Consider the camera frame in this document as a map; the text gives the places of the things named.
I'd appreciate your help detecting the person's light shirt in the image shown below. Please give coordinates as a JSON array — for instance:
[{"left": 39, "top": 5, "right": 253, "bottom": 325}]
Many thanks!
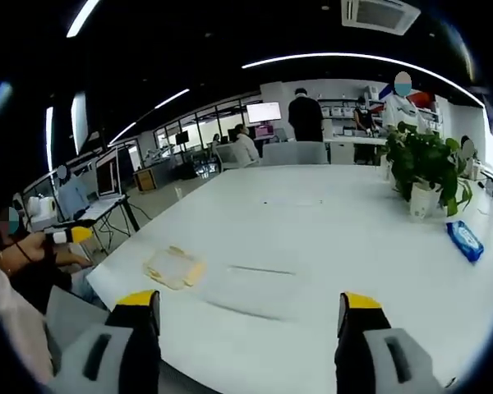
[{"left": 0, "top": 250, "right": 54, "bottom": 387}]

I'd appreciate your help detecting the long ceiling light strip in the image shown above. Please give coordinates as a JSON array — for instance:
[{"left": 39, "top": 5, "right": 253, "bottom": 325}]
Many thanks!
[{"left": 241, "top": 51, "right": 485, "bottom": 108}]

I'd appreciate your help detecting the open laptop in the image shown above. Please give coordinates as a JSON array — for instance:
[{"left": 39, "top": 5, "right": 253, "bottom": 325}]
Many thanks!
[{"left": 84, "top": 146, "right": 127, "bottom": 217}]

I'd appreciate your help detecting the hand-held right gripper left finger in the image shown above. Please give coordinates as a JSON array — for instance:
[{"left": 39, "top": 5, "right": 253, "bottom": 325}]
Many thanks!
[{"left": 48, "top": 289, "right": 162, "bottom": 394}]

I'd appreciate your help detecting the wall monitor screen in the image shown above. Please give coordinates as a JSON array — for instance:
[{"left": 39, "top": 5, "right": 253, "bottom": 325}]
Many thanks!
[{"left": 246, "top": 101, "right": 282, "bottom": 125}]

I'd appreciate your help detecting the white machine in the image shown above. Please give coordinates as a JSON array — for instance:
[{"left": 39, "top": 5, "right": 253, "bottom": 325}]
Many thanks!
[{"left": 25, "top": 195, "right": 59, "bottom": 226}]

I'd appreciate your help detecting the wooden cabinet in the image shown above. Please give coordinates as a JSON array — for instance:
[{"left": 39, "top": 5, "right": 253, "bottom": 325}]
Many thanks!
[{"left": 132, "top": 167, "right": 158, "bottom": 193}]

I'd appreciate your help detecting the blue wet wipes packet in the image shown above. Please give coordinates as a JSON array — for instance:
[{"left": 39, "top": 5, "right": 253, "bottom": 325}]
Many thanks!
[{"left": 445, "top": 219, "right": 486, "bottom": 263}]

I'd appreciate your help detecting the white plant pot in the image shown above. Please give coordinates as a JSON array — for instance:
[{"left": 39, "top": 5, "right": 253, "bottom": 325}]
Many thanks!
[{"left": 408, "top": 181, "right": 443, "bottom": 222}]

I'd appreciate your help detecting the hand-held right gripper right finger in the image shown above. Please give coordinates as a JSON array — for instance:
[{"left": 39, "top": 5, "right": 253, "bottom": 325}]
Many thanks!
[{"left": 334, "top": 291, "right": 445, "bottom": 394}]

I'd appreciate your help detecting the folding side table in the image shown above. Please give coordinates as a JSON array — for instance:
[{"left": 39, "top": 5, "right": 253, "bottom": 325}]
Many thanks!
[{"left": 76, "top": 194, "right": 141, "bottom": 252}]

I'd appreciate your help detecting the ceiling air conditioner vent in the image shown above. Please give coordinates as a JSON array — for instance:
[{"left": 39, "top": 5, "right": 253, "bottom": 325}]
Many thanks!
[{"left": 340, "top": 0, "right": 422, "bottom": 36}]

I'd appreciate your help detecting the grey office chair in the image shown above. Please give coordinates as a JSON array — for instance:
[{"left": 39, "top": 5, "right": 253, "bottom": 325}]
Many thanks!
[{"left": 260, "top": 140, "right": 330, "bottom": 167}]

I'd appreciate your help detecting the white counter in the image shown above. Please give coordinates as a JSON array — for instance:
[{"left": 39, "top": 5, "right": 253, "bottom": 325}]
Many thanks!
[{"left": 323, "top": 136, "right": 389, "bottom": 166}]

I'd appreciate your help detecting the green potted plant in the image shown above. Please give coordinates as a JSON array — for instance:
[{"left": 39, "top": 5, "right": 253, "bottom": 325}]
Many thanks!
[{"left": 384, "top": 121, "right": 474, "bottom": 218}]

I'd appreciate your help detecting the person's dark top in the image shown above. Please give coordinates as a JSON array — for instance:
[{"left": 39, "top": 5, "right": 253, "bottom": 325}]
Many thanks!
[{"left": 3, "top": 262, "right": 73, "bottom": 315}]

